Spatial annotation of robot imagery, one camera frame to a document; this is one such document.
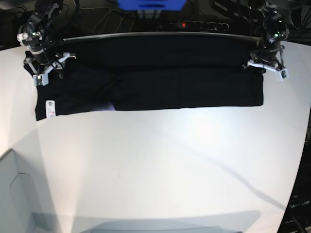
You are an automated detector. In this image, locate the black T-shirt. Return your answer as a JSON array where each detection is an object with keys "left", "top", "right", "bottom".
[{"left": 35, "top": 34, "right": 264, "bottom": 121}]

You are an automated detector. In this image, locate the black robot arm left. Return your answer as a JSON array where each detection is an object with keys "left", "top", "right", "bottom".
[{"left": 243, "top": 0, "right": 289, "bottom": 80}]

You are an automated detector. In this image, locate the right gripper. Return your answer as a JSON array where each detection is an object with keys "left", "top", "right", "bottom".
[{"left": 23, "top": 47, "right": 77, "bottom": 79}]

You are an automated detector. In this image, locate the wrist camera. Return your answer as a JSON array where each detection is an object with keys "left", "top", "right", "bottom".
[
  {"left": 277, "top": 68, "right": 289, "bottom": 81},
  {"left": 33, "top": 73, "right": 49, "bottom": 86}
]

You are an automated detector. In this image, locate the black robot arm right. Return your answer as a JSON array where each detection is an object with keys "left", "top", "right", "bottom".
[{"left": 17, "top": 0, "right": 76, "bottom": 86}]

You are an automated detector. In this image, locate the black power strip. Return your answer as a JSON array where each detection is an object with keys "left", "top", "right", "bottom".
[{"left": 158, "top": 21, "right": 229, "bottom": 33}]

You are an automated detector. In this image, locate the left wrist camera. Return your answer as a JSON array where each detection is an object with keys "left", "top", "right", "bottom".
[{"left": 277, "top": 68, "right": 289, "bottom": 81}]

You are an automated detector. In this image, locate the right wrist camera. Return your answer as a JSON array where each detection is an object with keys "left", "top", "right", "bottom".
[{"left": 33, "top": 73, "right": 49, "bottom": 86}]

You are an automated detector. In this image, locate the blue box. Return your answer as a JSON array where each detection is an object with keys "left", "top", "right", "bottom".
[{"left": 117, "top": 0, "right": 187, "bottom": 11}]

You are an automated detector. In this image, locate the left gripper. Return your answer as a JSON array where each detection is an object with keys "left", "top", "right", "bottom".
[{"left": 242, "top": 43, "right": 286, "bottom": 72}]

